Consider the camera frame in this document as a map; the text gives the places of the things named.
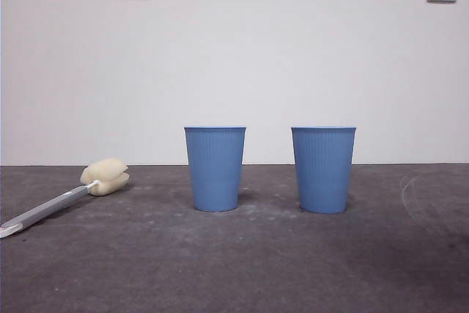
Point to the blue ribbed plastic cup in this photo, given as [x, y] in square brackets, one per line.
[324, 170]
[215, 170]

